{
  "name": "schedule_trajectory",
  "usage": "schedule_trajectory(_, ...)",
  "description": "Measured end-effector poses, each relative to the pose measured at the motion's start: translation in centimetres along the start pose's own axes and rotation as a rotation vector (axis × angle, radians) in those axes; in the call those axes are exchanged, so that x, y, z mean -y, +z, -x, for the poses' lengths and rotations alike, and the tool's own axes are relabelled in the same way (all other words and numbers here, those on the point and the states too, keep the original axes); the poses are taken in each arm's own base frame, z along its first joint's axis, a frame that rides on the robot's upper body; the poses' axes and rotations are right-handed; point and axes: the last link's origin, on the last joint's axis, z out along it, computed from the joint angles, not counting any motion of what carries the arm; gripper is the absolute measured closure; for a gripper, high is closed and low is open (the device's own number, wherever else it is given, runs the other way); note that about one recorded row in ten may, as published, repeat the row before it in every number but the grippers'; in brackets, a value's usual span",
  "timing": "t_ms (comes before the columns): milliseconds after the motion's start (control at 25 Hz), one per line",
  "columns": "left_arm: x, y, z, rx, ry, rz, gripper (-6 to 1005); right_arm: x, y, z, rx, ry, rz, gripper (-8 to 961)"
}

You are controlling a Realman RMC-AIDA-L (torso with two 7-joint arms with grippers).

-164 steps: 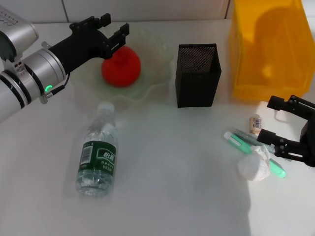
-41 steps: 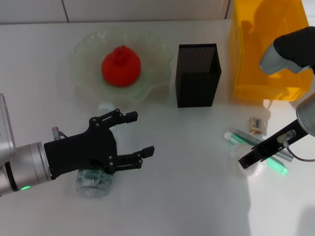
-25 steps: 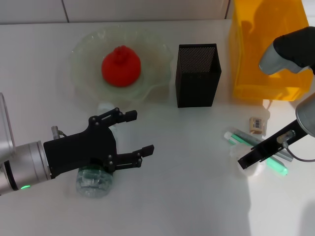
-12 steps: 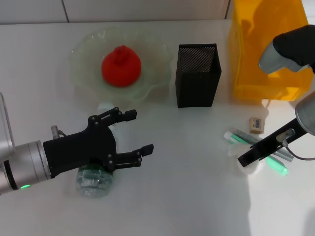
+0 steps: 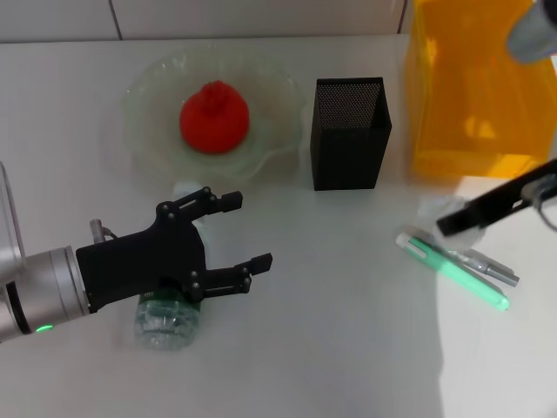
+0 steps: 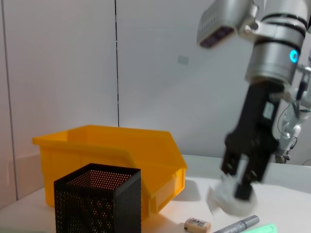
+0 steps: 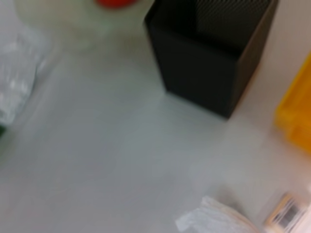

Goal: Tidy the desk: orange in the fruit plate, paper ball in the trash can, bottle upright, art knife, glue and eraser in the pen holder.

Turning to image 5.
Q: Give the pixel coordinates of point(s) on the clear glass fruit plate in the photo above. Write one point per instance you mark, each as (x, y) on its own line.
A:
(270, 87)

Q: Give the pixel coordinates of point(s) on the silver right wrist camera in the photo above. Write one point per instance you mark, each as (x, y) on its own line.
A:
(533, 35)

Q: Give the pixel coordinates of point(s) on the green label water bottle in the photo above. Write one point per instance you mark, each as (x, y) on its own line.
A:
(165, 326)

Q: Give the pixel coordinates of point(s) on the mint green pen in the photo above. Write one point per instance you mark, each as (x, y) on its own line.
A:
(461, 274)

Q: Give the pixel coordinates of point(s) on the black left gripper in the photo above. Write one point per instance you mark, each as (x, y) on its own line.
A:
(139, 261)

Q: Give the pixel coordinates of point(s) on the black mesh pen holder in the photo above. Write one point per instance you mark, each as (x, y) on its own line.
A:
(348, 157)

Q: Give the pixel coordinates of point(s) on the red-orange fruit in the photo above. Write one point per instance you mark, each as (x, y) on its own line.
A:
(213, 117)

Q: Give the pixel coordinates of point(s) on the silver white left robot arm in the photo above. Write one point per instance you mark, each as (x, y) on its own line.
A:
(48, 287)

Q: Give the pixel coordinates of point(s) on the yellow plastic bin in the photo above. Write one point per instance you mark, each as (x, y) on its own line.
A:
(470, 109)

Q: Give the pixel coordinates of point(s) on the grey glitter pen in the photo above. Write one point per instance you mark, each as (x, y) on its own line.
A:
(500, 272)

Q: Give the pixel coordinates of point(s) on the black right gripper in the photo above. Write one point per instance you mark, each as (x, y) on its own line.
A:
(526, 182)

